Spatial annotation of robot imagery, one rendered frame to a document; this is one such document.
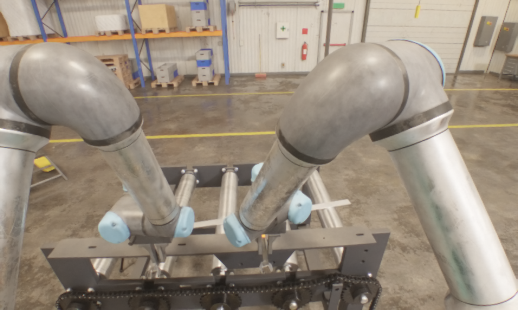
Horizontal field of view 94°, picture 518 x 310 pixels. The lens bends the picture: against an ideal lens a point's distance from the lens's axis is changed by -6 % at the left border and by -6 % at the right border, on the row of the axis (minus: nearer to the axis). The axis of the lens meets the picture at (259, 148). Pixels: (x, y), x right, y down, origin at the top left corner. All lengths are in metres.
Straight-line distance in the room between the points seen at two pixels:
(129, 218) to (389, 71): 0.61
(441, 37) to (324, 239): 11.46
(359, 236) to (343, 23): 9.52
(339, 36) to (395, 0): 2.22
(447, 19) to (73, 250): 12.10
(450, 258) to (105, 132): 0.51
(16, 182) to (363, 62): 0.47
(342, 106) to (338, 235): 0.79
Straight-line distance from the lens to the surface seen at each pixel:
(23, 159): 0.47
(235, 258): 1.09
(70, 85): 0.40
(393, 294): 2.45
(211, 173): 1.94
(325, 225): 1.48
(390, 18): 10.96
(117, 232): 0.70
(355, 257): 1.18
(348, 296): 1.29
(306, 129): 0.31
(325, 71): 0.31
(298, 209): 0.63
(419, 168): 0.40
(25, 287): 2.99
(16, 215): 0.48
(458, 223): 0.43
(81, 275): 1.32
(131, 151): 0.46
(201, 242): 1.01
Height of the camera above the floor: 1.89
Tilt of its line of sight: 27 degrees down
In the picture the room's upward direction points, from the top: 1 degrees counter-clockwise
